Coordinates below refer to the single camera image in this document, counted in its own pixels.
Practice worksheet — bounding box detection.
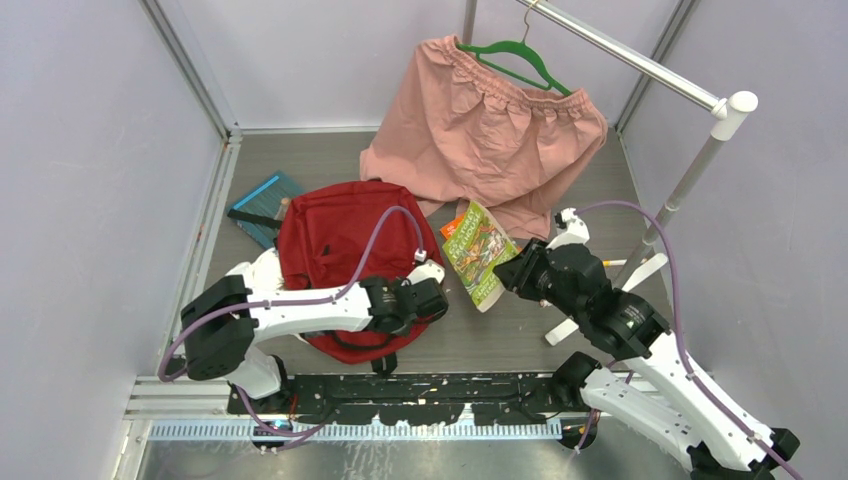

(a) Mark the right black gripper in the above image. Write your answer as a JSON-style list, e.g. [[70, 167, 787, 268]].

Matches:
[[494, 236, 587, 324]]

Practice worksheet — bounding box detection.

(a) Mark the green treehouse book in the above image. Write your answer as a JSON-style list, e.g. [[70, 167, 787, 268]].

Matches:
[[443, 202, 520, 313]]

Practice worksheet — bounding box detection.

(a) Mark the red backpack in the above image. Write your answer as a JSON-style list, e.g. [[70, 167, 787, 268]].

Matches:
[[277, 181, 444, 377]]

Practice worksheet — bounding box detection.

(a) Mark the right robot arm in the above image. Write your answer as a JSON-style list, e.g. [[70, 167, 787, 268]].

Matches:
[[493, 240, 800, 479]]

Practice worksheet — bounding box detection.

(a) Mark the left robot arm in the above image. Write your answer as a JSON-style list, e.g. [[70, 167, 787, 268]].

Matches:
[[179, 275, 448, 413]]

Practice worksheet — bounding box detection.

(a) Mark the orange treehouse book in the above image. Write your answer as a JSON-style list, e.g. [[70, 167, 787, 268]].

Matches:
[[440, 214, 465, 240]]

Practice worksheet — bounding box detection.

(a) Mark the pink skirt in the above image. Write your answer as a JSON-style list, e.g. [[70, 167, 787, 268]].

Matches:
[[359, 35, 608, 239]]

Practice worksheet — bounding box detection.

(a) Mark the white crumpled cloth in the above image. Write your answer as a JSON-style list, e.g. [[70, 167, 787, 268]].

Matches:
[[226, 248, 285, 291]]

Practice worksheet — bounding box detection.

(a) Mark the blue book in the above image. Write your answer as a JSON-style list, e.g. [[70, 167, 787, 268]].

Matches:
[[226, 171, 305, 249]]

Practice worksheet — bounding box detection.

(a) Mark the green clothes hanger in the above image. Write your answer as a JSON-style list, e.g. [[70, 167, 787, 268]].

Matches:
[[455, 1, 573, 97]]

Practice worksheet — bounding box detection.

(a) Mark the white clothes rack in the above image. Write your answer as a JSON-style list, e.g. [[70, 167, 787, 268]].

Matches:
[[460, 0, 759, 347]]

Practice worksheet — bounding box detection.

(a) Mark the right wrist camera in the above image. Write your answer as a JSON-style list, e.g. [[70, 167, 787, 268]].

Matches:
[[547, 208, 590, 250]]

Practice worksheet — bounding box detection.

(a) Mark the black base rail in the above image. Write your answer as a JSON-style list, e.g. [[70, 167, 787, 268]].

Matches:
[[251, 372, 601, 426]]

